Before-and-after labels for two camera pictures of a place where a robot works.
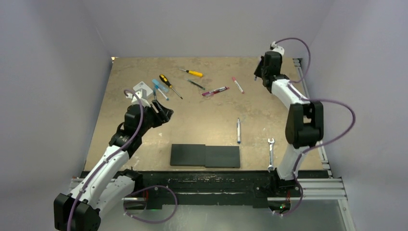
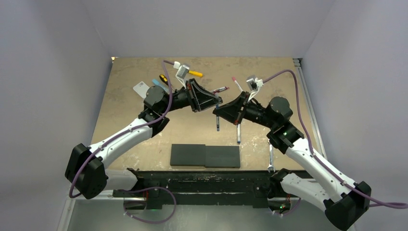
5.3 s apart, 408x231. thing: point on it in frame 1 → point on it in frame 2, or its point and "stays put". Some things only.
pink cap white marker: x=237 y=84 stays put
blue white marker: x=238 y=131 stays put
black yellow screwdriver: x=164 y=80 stays put
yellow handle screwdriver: x=193 y=72 stays put
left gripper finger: x=160 y=109 → x=205 y=101
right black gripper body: x=260 y=70 → x=253 y=112
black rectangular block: x=209 y=156 stays put
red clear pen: x=218 y=90 stays put
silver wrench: x=271 y=167 stays put
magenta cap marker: x=210 y=93 stays put
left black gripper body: x=152 y=119 → x=185 y=97
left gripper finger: x=168 y=113 → x=203 y=96
